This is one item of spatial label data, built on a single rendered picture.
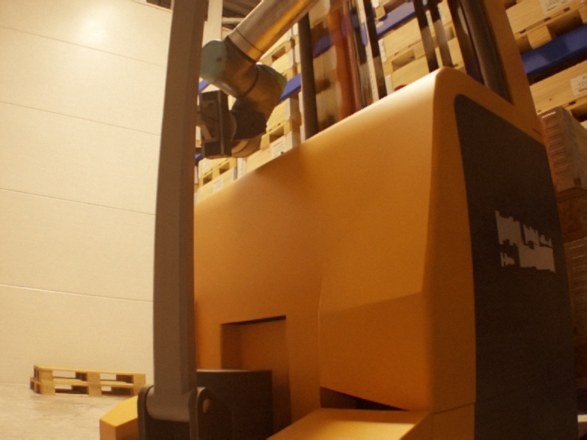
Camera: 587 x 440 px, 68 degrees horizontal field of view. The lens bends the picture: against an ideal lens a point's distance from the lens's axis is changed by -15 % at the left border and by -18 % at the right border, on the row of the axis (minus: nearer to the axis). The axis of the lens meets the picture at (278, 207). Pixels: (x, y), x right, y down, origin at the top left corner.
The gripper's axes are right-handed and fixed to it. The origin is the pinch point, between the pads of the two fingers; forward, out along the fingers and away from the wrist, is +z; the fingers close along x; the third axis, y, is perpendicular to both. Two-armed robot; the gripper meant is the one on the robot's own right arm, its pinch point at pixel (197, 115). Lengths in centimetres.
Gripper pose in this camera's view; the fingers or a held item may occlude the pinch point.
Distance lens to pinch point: 91.2
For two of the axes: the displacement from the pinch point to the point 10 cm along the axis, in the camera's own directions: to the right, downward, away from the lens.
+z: -1.8, -0.1, -9.8
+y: -9.8, 0.8, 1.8
